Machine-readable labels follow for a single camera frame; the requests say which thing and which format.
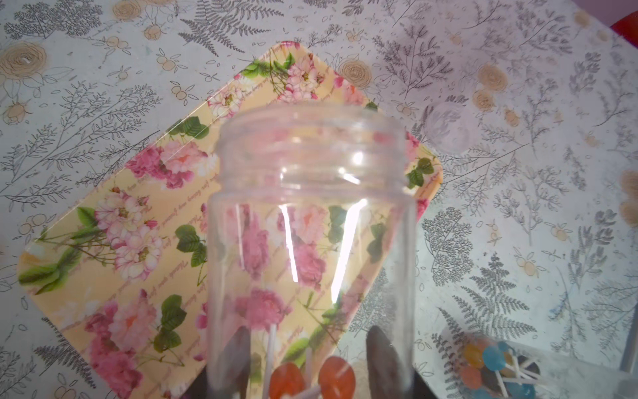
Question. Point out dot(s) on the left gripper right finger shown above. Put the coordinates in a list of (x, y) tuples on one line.
[(385, 378)]

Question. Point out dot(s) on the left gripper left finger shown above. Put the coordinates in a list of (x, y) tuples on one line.
[(227, 376)]

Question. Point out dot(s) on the clear jar orange candies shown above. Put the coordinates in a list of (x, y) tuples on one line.
[(313, 229)]

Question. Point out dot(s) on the clear jar lid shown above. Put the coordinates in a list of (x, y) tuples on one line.
[(447, 128)]

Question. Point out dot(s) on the orange lollipop right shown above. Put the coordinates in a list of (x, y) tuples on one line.
[(336, 380)]

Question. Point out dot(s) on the orange lollipop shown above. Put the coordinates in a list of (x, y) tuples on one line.
[(336, 380), (283, 382)]

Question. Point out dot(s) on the orange lollipop left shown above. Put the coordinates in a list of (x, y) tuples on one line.
[(283, 382)]

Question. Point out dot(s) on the floral rectangular tray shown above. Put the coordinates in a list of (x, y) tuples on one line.
[(125, 275)]

